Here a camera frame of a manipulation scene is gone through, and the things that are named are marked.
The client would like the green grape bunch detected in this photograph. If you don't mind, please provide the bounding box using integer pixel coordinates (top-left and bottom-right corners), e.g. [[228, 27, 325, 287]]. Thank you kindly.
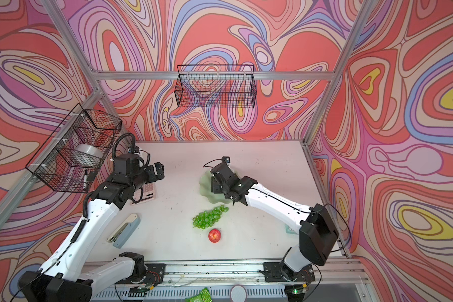
[[192, 205, 229, 230]]

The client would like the red fake apple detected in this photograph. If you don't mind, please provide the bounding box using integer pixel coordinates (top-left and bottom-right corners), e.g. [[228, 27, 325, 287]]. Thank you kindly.
[[208, 229, 221, 243]]

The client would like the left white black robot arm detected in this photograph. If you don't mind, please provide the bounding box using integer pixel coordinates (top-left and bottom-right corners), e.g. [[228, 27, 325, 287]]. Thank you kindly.
[[18, 133, 164, 301]]

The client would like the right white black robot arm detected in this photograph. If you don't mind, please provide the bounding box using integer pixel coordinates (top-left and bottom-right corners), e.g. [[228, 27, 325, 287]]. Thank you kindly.
[[210, 157, 339, 281]]

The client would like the light green scalloped fruit bowl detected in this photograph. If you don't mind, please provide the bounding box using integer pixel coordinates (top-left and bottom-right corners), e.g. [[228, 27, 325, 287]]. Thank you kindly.
[[199, 171, 229, 205]]

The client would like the pink white calculator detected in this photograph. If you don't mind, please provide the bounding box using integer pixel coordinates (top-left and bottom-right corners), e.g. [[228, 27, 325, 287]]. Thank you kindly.
[[132, 183, 156, 205]]

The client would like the white tape roll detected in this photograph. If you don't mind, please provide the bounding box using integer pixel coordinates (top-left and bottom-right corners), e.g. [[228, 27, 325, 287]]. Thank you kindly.
[[75, 143, 103, 159]]

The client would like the black marker pen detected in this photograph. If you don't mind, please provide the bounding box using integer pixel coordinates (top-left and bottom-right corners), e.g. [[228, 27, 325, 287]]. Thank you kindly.
[[83, 169, 88, 192]]

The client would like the grey blue stapler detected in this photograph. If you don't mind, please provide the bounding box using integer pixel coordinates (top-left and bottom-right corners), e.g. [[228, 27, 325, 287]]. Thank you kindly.
[[106, 213, 141, 249]]

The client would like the small teal alarm clock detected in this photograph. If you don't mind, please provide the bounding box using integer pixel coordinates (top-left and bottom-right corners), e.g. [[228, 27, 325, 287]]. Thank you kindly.
[[285, 225, 297, 234]]

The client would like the white round disc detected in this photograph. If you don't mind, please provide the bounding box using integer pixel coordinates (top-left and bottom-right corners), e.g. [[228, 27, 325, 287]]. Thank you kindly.
[[230, 285, 247, 302]]

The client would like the green snack packet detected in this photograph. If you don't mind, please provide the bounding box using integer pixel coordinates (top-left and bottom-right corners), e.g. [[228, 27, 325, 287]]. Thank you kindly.
[[185, 288, 213, 302]]

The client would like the black wire basket left wall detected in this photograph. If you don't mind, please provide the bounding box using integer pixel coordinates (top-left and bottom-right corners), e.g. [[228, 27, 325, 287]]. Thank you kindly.
[[25, 104, 122, 193]]

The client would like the black wire basket wall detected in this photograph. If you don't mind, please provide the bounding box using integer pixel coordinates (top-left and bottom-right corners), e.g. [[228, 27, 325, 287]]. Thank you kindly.
[[174, 64, 257, 109], [25, 104, 122, 193]]

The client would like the black wire basket back wall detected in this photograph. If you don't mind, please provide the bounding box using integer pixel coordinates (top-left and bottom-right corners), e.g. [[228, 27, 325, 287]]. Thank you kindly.
[[174, 64, 257, 109]]

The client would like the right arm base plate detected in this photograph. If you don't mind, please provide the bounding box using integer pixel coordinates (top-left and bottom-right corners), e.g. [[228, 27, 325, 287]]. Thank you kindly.
[[259, 262, 316, 284]]

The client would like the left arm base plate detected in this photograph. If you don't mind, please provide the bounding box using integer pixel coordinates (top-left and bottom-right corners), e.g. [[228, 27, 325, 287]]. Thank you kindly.
[[128, 263, 166, 286]]

